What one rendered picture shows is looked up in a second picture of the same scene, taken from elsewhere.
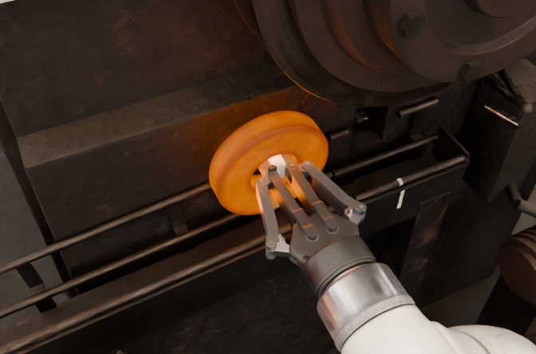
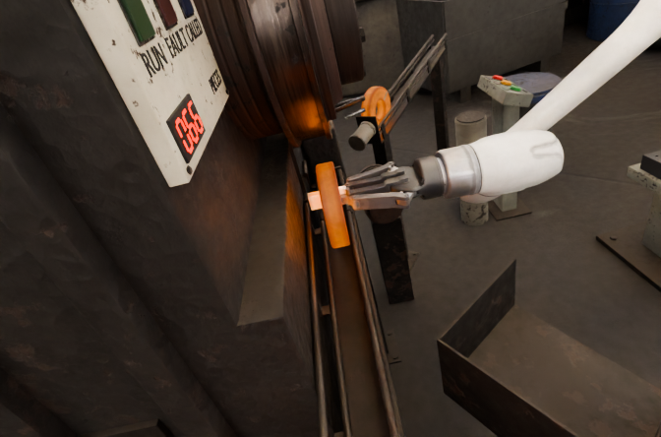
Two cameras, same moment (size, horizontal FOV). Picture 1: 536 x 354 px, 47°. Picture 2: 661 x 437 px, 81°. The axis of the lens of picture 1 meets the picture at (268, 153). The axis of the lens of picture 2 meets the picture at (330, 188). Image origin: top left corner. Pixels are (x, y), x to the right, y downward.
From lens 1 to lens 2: 0.60 m
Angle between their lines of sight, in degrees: 49
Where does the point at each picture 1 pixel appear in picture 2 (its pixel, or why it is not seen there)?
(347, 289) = (454, 158)
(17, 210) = not seen: outside the picture
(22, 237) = not seen: outside the picture
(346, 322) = (472, 166)
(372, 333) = (484, 154)
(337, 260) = (432, 162)
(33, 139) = (249, 310)
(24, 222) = not seen: outside the picture
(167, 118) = (279, 226)
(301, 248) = (412, 185)
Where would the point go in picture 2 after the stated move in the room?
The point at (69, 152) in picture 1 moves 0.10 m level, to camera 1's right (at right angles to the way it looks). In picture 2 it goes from (281, 283) to (311, 232)
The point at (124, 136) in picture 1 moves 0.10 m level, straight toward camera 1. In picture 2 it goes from (283, 250) to (352, 239)
